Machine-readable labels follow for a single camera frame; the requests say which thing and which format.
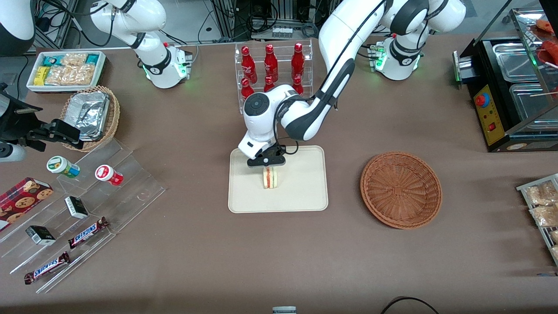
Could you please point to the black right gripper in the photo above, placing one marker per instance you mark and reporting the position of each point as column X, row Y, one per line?
column 16, row 122

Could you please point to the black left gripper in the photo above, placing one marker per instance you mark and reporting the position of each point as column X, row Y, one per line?
column 270, row 152

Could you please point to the triangular sandwich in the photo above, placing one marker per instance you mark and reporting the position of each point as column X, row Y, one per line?
column 270, row 179

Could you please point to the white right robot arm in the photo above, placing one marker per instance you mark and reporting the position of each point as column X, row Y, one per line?
column 152, row 65

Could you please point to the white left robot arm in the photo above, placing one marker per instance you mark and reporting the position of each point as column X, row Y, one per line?
column 340, row 52

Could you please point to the cream plastic tray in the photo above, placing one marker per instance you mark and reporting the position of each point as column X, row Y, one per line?
column 301, row 187

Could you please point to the oval wicker basket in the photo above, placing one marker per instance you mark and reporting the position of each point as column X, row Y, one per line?
column 114, row 117

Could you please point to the round brown wicker basket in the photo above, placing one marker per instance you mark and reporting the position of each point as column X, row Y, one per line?
column 401, row 189

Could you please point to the tray of packaged pastries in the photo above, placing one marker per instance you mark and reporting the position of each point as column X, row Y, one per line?
column 542, row 231

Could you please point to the green lidded cup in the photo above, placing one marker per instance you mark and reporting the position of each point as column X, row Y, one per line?
column 59, row 165

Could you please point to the red lidded cup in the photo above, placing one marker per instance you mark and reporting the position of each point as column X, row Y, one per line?
column 107, row 173

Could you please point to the clear bag of crackers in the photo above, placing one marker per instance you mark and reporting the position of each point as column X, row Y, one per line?
column 72, row 75

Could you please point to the white plastic snack bin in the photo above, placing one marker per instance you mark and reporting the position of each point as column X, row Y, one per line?
column 31, row 85

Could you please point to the yellow snack packet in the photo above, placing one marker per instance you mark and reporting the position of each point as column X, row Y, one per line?
column 42, row 75

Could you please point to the small black box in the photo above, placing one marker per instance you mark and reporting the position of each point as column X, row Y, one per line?
column 40, row 235
column 76, row 207

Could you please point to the clear acrylic stepped stand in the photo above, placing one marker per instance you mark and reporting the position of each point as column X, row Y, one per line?
column 130, row 183

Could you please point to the teal snack packet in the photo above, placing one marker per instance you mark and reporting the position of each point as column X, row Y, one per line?
column 51, row 60

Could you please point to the red cookie box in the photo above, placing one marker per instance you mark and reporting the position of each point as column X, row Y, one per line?
column 22, row 200

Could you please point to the red cola bottle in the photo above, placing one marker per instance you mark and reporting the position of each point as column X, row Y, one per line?
column 270, row 63
column 297, row 61
column 248, row 65
column 297, row 86
column 269, row 83
column 247, row 89

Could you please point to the Snickers bar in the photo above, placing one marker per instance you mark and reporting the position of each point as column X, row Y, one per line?
column 45, row 268
column 87, row 232

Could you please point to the clear acrylic bottle rack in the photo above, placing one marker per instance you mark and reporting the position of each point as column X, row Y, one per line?
column 239, row 74

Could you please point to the white power strip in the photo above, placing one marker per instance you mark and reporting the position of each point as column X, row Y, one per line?
column 282, row 32

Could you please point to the grey device at table edge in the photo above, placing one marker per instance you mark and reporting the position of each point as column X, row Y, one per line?
column 284, row 310

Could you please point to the red emergency stop button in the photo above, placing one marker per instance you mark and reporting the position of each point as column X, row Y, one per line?
column 481, row 100

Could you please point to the black food warmer case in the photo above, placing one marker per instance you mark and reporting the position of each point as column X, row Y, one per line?
column 490, row 117

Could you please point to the steel warmer pan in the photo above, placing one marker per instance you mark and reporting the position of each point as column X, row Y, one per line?
column 510, row 56
column 527, row 102

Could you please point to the clear bag of snacks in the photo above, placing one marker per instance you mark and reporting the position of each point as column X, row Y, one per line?
column 540, row 194
column 545, row 216

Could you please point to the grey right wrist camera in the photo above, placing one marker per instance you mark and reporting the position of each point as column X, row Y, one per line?
column 11, row 152

